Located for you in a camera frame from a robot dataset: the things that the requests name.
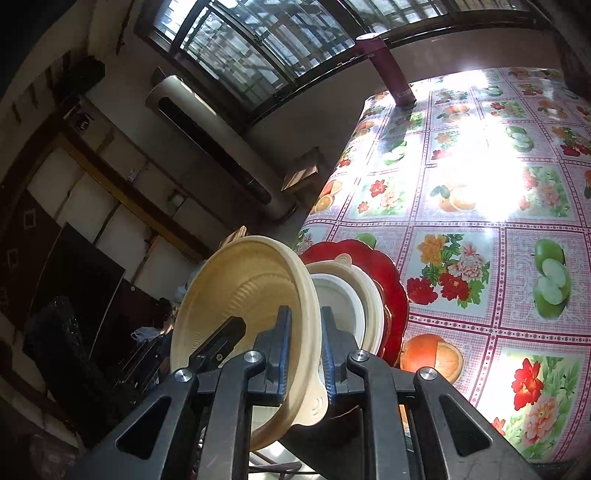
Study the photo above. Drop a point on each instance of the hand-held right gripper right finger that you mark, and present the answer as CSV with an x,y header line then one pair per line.
x,y
328,355

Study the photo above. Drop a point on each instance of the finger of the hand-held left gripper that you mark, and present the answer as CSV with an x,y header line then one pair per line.
x,y
217,344

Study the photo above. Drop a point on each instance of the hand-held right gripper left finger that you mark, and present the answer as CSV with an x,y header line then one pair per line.
x,y
284,355

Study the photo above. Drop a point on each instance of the ribbed cream plastic bowl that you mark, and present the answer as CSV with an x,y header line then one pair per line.
x,y
240,295

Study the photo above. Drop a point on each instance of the white plastic bowl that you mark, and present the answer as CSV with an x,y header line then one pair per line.
x,y
337,295

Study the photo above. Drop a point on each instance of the plain cream plastic bowl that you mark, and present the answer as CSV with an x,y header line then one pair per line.
x,y
371,300

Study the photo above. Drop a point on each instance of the large red glass plate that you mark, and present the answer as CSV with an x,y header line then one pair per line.
x,y
399,290

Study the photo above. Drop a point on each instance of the wooden stool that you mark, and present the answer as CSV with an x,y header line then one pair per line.
x,y
238,233
300,173

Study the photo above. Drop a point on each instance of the fruit and flower print tablecloth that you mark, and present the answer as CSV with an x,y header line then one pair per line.
x,y
461,277

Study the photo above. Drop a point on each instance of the standing white air conditioner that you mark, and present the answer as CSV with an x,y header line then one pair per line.
x,y
217,138

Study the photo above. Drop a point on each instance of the maroon thermos bottle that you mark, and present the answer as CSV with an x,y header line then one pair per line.
x,y
392,74

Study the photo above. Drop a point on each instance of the barred window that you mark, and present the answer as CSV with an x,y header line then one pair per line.
x,y
258,46

